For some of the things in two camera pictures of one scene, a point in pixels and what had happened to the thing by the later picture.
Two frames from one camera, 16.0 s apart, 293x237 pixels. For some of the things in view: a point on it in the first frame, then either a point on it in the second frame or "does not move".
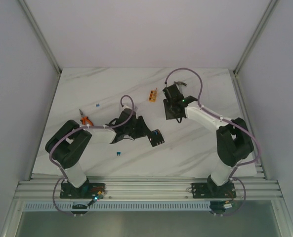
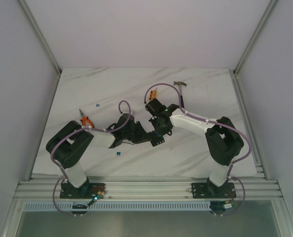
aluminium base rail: [150, 187] does not move
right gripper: [168, 116] -> [162, 132]
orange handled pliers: [85, 119] does not move
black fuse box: [155, 138] does not move
